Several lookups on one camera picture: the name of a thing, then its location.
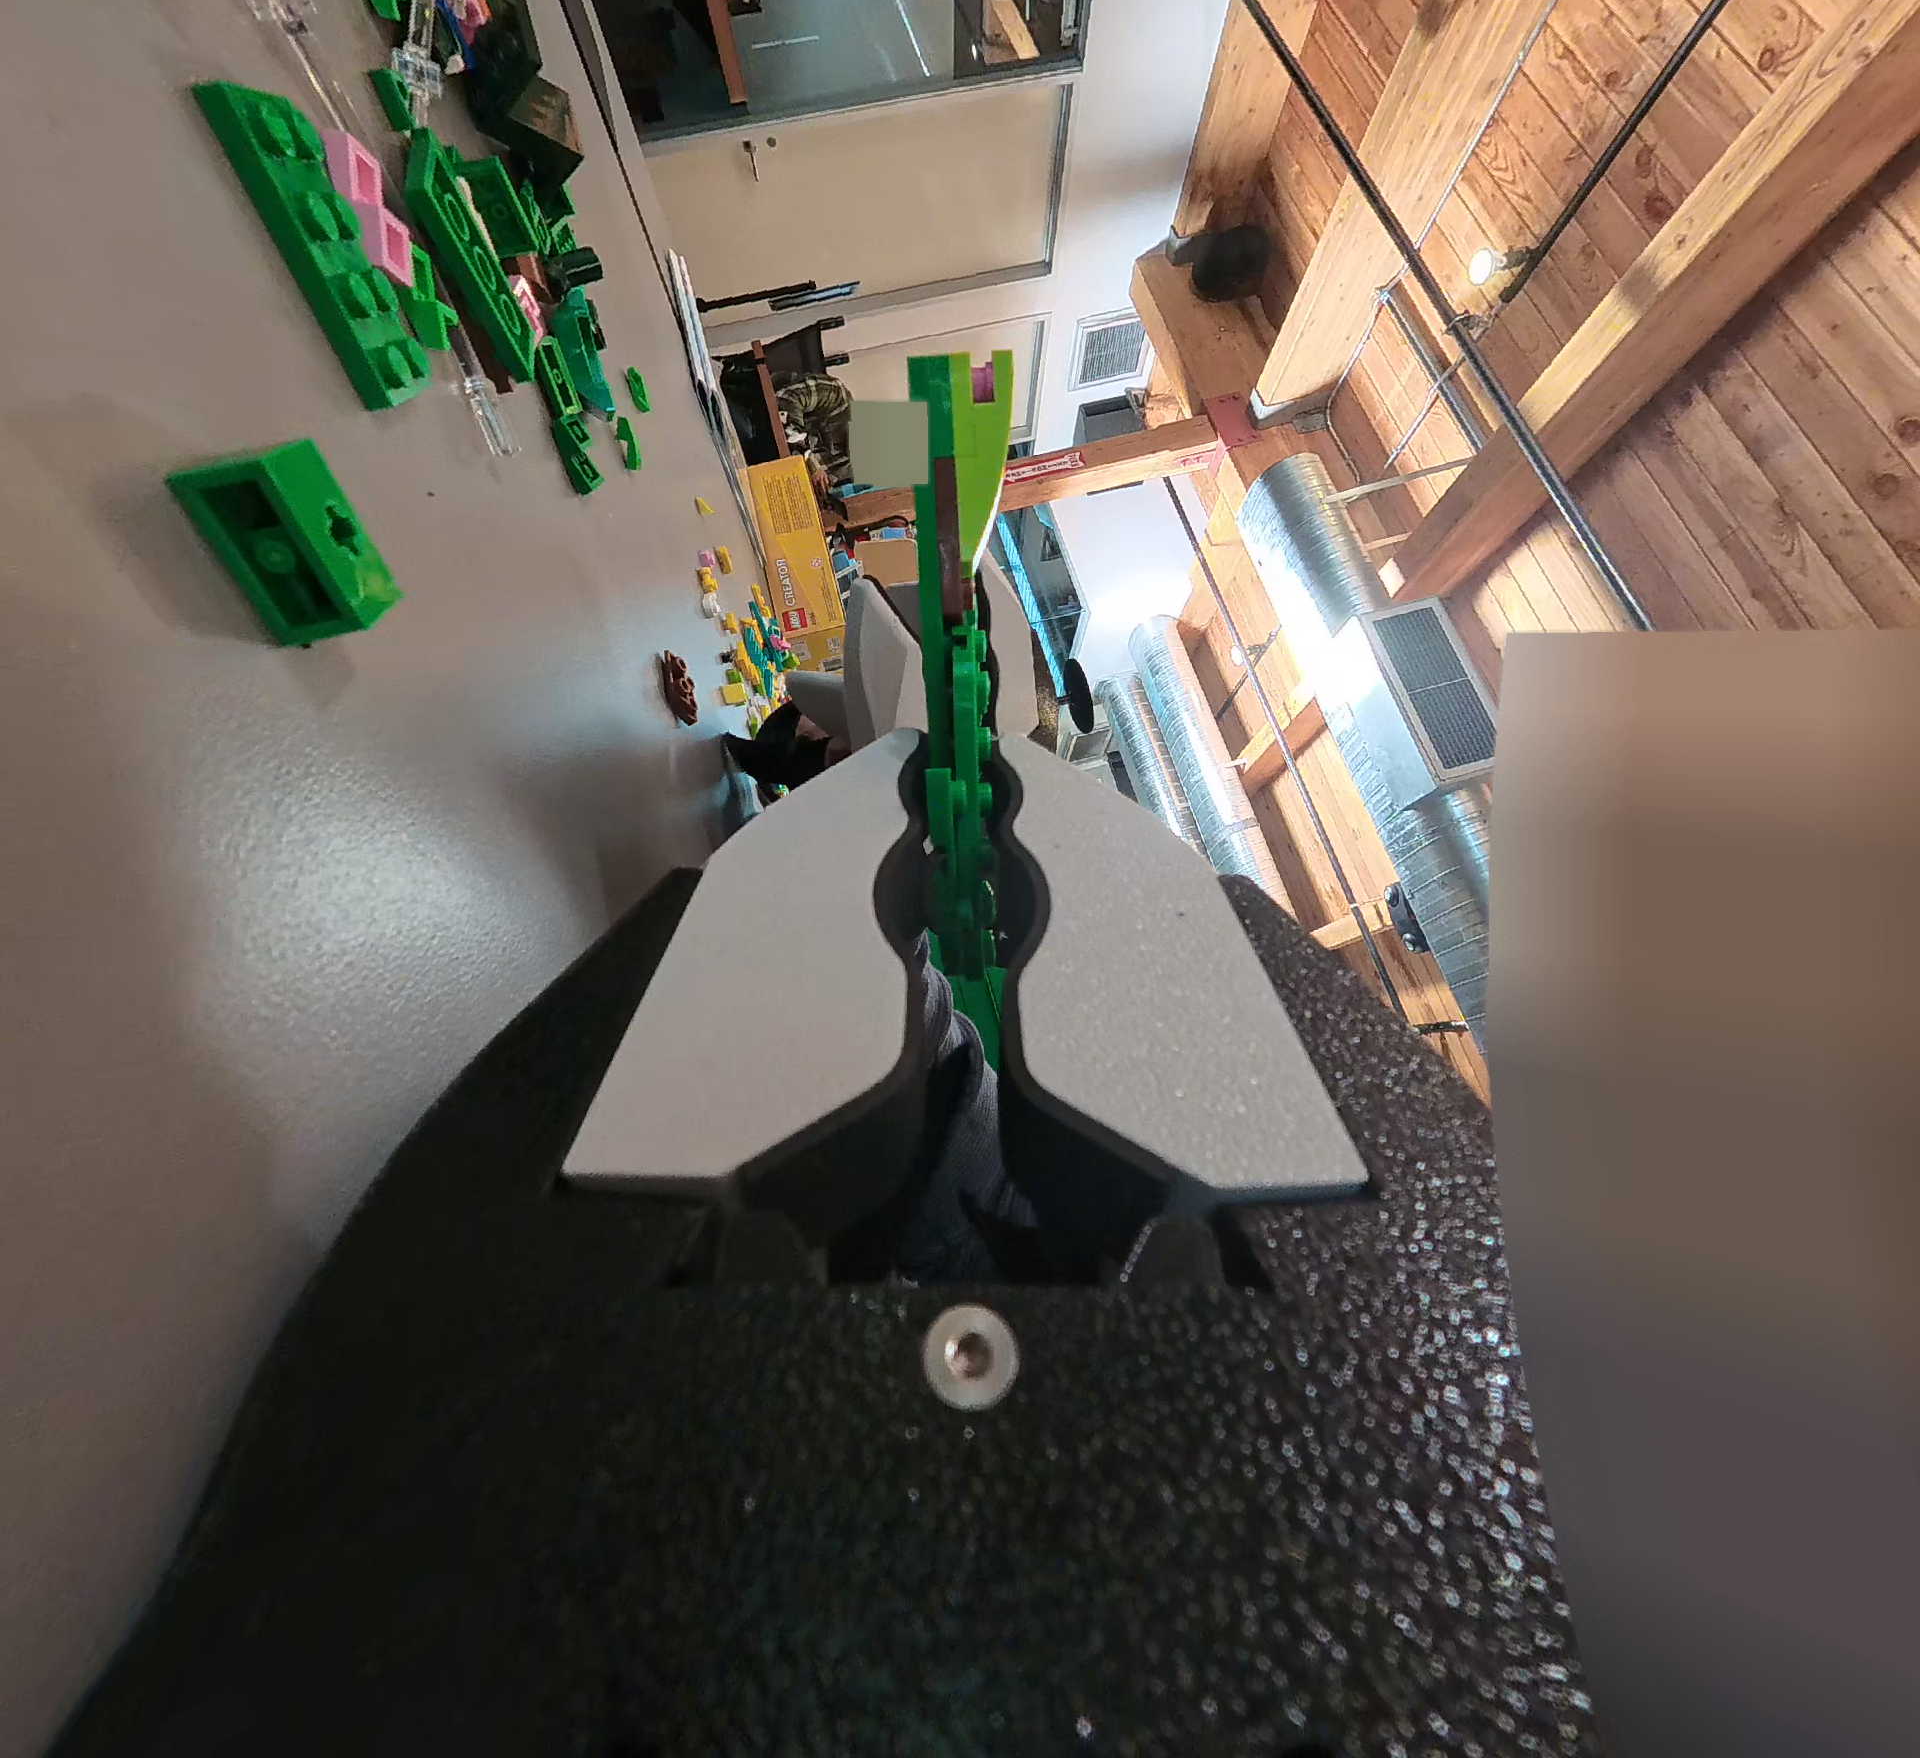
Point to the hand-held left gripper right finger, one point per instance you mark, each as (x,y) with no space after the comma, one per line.
(1187,1038)

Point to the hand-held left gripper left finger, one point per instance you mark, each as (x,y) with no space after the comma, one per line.
(737,1038)

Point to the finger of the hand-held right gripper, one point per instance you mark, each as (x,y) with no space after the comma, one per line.
(885,663)

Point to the green lego plate assembly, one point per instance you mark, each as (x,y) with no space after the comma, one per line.
(966,738)

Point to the small colourful lego pieces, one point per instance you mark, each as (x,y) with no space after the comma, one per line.
(751,633)

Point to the brown lego brick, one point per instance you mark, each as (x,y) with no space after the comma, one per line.
(679,688)

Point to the yellow lego box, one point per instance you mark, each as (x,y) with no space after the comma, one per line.
(788,545)

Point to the clear lego piece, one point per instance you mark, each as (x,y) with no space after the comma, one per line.
(484,404)

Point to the green holed lego brick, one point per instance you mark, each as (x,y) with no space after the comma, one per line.
(277,545)

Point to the cluster of green lego parts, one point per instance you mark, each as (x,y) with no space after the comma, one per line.
(332,259)

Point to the white vent grille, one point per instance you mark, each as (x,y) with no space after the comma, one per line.
(1111,355)

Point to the ribbed silver ventilation duct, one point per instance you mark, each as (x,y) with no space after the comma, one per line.
(1187,738)

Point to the large silver ventilation duct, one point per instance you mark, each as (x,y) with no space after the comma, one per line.
(1321,589)

